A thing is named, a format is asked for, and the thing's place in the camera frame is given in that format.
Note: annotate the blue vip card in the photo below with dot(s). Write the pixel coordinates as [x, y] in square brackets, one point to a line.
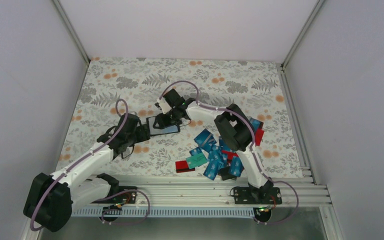
[212, 169]
[236, 167]

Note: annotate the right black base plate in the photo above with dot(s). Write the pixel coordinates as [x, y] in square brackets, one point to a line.
[245, 196]

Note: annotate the red card lower left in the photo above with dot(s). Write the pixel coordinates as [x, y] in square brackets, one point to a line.
[183, 167]

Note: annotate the red card far right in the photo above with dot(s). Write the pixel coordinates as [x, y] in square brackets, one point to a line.
[259, 136]

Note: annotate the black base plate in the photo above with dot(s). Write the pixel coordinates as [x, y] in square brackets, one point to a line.
[245, 196]
[125, 195]

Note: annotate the black card bottom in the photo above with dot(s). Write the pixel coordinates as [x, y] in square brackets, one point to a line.
[225, 175]

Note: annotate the grey slotted cable duct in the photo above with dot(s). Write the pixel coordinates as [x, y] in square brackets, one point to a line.
[167, 212]

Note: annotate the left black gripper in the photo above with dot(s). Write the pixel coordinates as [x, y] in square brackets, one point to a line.
[143, 135]

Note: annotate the red card middle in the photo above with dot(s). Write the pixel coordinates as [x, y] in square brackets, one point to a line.
[229, 155]

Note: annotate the blue striped card upper left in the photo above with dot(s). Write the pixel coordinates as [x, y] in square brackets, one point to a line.
[205, 139]

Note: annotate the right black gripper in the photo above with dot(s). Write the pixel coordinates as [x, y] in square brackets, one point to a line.
[162, 122]

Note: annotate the blue card upper right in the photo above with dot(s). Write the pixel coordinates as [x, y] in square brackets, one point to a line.
[256, 124]

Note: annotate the floral patterned table mat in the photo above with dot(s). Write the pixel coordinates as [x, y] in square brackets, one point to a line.
[117, 85]

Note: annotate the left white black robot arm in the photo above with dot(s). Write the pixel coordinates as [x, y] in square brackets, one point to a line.
[53, 198]

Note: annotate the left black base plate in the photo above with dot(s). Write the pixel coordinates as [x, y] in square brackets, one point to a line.
[125, 195]

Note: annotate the aluminium front rail frame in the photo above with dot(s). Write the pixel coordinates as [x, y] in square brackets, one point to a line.
[181, 191]

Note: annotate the red card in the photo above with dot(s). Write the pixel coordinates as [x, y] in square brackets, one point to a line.
[183, 167]
[229, 155]
[259, 136]

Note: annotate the blue VIP card lower right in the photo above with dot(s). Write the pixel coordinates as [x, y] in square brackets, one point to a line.
[236, 167]

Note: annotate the green VIP card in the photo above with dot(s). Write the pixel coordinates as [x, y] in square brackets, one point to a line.
[196, 160]

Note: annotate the blue VIP card front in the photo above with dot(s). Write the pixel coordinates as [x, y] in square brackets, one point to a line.
[212, 169]

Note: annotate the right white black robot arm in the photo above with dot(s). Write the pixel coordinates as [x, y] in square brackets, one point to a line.
[233, 127]

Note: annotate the black leather card holder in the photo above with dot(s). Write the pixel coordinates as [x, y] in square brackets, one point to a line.
[159, 132]

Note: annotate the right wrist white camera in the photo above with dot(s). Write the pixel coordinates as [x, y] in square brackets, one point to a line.
[163, 105]

